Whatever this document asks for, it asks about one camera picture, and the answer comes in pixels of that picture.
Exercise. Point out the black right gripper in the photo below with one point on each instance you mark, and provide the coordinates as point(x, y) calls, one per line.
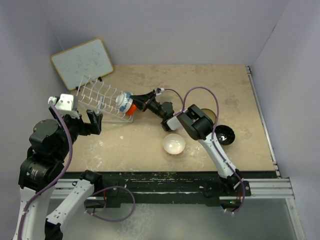
point(143, 101)

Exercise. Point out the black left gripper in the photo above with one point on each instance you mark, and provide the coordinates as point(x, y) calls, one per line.
point(94, 125)

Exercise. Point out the orange plastic bowl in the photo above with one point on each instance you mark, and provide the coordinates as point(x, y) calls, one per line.
point(131, 110)

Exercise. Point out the blue patterned ceramic bowl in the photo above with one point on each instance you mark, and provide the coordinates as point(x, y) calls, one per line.
point(124, 101)

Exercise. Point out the white wire dish rack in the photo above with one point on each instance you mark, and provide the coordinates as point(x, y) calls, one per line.
point(95, 94)

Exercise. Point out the white ceramic bowl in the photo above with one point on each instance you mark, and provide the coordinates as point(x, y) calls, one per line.
point(173, 144)

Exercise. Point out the beige brown ceramic bowl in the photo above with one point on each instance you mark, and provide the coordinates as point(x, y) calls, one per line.
point(210, 113)

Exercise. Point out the black glossy bowl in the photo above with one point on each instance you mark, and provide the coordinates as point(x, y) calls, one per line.
point(225, 135)

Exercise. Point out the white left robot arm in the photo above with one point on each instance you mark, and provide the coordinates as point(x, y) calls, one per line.
point(48, 158)

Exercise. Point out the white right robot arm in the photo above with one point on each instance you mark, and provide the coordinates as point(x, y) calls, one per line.
point(199, 127)

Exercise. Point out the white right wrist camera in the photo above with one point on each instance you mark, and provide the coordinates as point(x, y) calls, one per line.
point(159, 90)

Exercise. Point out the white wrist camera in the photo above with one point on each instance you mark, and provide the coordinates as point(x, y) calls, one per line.
point(66, 104)
point(159, 90)

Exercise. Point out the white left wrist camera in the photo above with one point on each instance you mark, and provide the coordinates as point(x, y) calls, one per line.
point(66, 104)

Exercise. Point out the small whiteboard yellow frame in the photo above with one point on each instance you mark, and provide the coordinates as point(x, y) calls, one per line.
point(89, 59)

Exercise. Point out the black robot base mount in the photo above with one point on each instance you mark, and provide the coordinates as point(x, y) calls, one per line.
point(182, 187)

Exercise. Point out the aluminium frame rail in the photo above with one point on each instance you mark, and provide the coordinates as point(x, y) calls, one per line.
point(268, 214)

